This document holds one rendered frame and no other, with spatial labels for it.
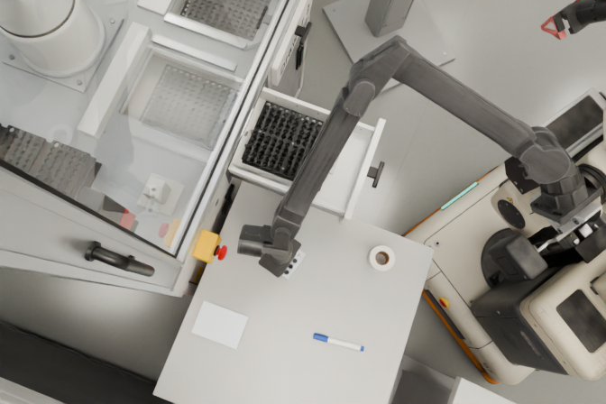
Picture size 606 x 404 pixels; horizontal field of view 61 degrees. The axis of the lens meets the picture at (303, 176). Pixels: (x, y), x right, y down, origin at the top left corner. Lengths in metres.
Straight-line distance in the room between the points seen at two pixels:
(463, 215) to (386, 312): 0.72
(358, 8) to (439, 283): 1.34
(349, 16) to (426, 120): 0.61
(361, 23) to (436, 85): 1.59
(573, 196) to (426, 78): 0.38
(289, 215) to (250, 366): 0.49
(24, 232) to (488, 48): 2.40
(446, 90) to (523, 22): 1.87
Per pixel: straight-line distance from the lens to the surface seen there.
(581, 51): 2.91
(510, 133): 1.06
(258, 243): 1.20
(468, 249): 2.06
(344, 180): 1.42
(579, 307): 1.61
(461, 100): 1.02
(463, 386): 1.53
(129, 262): 0.71
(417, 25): 2.62
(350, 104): 0.96
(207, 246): 1.31
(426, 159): 2.40
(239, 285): 1.45
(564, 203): 1.16
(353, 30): 2.54
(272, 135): 1.38
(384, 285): 1.47
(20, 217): 0.54
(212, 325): 1.44
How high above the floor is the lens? 2.20
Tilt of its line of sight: 75 degrees down
